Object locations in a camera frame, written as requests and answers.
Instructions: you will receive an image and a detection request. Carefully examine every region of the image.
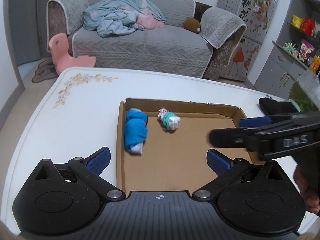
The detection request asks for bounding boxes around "blue white sock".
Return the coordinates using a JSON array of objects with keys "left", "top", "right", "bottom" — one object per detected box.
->
[{"left": 124, "top": 108, "right": 148, "bottom": 155}]

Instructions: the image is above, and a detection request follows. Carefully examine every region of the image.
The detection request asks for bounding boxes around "teal white small sock roll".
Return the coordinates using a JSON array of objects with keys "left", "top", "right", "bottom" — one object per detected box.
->
[{"left": 158, "top": 108, "right": 181, "bottom": 131}]

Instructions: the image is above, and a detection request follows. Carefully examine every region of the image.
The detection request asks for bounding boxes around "person's right hand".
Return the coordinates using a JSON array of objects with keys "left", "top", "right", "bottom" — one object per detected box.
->
[{"left": 293, "top": 165, "right": 319, "bottom": 215}]

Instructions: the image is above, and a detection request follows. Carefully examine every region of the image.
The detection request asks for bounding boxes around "black knit hat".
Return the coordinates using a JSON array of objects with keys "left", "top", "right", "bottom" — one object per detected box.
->
[{"left": 259, "top": 98, "right": 298, "bottom": 116}]

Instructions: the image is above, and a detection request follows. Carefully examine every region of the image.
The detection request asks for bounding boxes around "glass fish tank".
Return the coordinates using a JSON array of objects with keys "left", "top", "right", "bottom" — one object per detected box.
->
[{"left": 289, "top": 70, "right": 320, "bottom": 112}]

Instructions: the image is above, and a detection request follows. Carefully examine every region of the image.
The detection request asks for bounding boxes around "brown cardboard tray box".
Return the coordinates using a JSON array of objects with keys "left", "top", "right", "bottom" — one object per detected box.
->
[{"left": 116, "top": 99, "right": 246, "bottom": 193}]

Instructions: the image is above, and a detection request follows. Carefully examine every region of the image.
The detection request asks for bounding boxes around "green artificial plant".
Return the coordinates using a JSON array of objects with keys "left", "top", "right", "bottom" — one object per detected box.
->
[{"left": 283, "top": 41, "right": 296, "bottom": 54}]

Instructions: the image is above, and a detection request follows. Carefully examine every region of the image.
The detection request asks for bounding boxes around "grey cabinet with shelves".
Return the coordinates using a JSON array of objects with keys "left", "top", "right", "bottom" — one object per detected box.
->
[{"left": 254, "top": 0, "right": 319, "bottom": 98}]

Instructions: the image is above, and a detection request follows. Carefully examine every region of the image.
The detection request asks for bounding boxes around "purple snack bag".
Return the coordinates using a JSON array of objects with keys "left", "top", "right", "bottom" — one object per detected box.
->
[{"left": 298, "top": 39, "right": 315, "bottom": 61}]

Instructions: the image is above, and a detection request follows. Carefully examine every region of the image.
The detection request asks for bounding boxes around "grey quilted sofa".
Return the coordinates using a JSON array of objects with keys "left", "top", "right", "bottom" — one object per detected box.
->
[{"left": 47, "top": 0, "right": 247, "bottom": 80}]

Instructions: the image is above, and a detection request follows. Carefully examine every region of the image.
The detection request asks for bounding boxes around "grey floor mat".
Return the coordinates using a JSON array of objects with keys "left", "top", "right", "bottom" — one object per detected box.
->
[{"left": 31, "top": 59, "right": 59, "bottom": 83}]

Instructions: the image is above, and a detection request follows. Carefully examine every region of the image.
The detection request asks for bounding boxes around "yellow tub on shelf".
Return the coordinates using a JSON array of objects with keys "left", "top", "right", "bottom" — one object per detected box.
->
[{"left": 291, "top": 15, "right": 304, "bottom": 29}]

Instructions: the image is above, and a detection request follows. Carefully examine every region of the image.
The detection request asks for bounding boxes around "red box on shelf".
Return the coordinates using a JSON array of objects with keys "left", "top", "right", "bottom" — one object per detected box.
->
[{"left": 300, "top": 18, "right": 315, "bottom": 36}]

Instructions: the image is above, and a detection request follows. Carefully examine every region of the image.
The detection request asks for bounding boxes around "brown plush toy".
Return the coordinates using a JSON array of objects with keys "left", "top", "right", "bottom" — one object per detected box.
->
[{"left": 182, "top": 18, "right": 201, "bottom": 34}]

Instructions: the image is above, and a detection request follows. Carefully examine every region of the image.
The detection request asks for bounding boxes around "floral decorated refrigerator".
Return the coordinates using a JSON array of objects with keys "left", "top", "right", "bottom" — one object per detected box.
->
[{"left": 217, "top": 0, "right": 278, "bottom": 82}]

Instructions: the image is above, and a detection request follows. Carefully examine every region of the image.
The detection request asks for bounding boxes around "pink plastic child chair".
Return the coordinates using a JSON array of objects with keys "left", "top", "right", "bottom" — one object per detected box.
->
[{"left": 48, "top": 33, "right": 96, "bottom": 75}]

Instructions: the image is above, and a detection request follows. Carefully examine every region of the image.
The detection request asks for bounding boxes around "pink garment on sofa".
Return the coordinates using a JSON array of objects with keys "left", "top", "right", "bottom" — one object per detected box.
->
[{"left": 136, "top": 14, "right": 164, "bottom": 29}]

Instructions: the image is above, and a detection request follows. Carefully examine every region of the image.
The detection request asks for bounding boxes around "light blue crumpled blanket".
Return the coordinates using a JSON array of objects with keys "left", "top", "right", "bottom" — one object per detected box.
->
[{"left": 82, "top": 0, "right": 165, "bottom": 37}]

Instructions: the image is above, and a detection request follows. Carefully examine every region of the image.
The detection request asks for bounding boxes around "grey door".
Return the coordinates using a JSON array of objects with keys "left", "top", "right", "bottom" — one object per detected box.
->
[{"left": 8, "top": 0, "right": 41, "bottom": 65}]

